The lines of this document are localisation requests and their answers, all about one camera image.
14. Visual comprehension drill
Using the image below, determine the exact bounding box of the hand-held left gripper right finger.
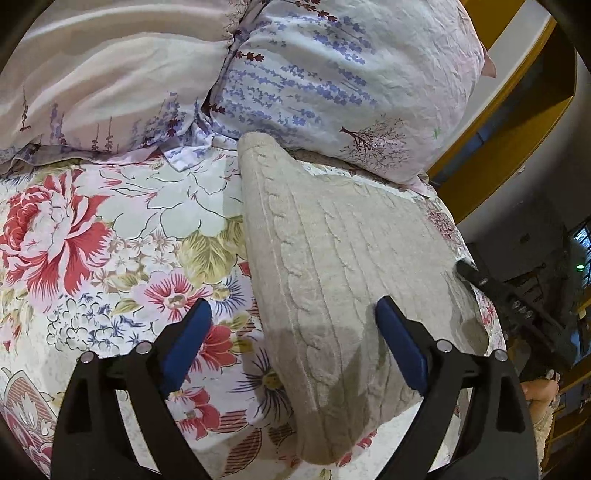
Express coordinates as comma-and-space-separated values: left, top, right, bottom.
375, 295, 541, 480

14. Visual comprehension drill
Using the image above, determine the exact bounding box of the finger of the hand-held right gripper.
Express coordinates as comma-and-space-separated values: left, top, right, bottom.
456, 259, 561, 356

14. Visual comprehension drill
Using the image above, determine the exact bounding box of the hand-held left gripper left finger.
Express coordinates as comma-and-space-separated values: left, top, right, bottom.
51, 298, 213, 480

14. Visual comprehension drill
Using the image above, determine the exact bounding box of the beige cable-knit sweater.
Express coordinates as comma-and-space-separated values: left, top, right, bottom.
236, 131, 490, 467

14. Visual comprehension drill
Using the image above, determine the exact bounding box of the person's right forearm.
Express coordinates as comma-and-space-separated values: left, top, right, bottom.
531, 406, 557, 480

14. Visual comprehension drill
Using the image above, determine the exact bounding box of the person's right hand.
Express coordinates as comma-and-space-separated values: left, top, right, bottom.
521, 377, 560, 412

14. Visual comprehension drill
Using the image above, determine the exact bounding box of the lit window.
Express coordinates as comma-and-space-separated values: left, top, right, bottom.
573, 222, 591, 287

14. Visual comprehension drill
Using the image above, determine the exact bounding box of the floral bed sheet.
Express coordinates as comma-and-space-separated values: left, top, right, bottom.
0, 138, 509, 480

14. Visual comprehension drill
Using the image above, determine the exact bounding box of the white lavender print pillow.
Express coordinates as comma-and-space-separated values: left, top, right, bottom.
208, 0, 497, 185

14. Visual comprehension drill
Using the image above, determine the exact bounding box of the pink floral pillow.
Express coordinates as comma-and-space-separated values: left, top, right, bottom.
0, 0, 241, 162

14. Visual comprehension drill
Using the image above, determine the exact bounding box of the yellow wooden frame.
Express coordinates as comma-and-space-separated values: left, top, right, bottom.
427, 18, 578, 222

